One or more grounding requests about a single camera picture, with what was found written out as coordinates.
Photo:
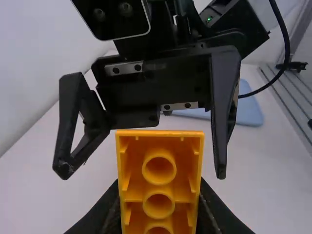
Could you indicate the yellow toy brick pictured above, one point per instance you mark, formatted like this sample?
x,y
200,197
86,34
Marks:
x,y
132,158

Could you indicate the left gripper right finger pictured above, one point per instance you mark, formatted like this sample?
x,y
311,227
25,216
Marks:
x,y
217,217

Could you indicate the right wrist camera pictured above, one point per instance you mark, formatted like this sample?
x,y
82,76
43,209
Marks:
x,y
117,22

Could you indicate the silver rails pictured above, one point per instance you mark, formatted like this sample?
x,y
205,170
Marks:
x,y
287,97

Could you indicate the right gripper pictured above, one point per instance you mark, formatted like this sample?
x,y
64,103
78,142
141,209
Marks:
x,y
158,92

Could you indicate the blue mat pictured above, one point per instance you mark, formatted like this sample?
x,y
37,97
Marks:
x,y
251,109

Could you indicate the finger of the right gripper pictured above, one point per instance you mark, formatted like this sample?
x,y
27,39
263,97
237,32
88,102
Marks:
x,y
68,109

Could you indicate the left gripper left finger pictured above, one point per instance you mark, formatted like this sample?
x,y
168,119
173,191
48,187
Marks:
x,y
104,214

